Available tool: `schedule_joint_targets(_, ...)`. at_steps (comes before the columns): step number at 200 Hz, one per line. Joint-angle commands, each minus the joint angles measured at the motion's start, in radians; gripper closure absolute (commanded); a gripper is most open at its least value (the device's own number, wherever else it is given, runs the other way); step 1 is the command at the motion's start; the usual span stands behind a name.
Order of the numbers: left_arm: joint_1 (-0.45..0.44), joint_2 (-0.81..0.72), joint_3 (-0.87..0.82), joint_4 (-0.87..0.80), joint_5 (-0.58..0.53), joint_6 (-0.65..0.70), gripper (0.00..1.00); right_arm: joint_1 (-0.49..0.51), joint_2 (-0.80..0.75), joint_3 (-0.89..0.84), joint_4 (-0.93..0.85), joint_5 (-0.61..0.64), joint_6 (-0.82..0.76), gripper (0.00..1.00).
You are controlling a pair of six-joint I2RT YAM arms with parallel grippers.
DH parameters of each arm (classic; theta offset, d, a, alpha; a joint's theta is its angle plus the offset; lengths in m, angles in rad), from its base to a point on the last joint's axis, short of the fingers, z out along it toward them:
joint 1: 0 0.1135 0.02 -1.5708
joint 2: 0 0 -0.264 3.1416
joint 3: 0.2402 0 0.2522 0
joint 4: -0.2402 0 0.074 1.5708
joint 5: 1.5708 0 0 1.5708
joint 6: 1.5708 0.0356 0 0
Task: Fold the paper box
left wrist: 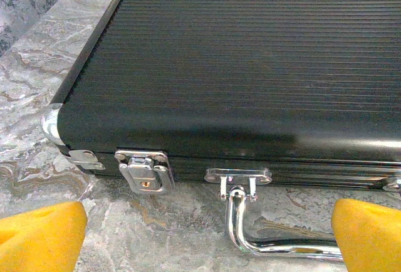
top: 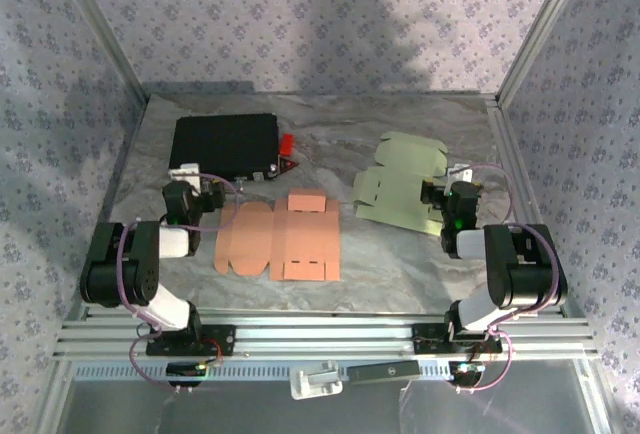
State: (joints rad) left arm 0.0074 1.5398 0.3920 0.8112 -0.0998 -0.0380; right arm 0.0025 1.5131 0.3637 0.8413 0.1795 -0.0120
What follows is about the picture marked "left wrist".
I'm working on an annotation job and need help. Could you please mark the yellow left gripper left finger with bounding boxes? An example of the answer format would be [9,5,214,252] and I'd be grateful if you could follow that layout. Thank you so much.
[0,201,88,272]

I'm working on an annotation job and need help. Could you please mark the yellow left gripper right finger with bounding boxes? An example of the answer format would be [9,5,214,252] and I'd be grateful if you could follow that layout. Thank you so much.
[331,198,401,272]

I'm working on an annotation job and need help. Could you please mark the black ribbed carrying case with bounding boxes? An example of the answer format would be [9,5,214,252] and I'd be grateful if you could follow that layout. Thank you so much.
[41,0,401,262]

